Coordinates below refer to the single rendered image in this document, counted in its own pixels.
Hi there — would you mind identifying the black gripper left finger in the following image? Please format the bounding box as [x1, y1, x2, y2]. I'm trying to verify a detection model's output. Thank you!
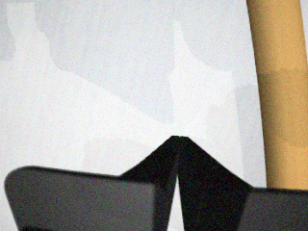
[4, 136, 181, 231]

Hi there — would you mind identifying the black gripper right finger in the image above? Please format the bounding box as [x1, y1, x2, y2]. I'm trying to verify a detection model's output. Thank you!
[178, 136, 308, 231]

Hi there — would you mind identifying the long tan scraper with black blade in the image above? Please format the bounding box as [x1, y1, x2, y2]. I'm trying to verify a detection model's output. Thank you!
[246, 0, 308, 191]

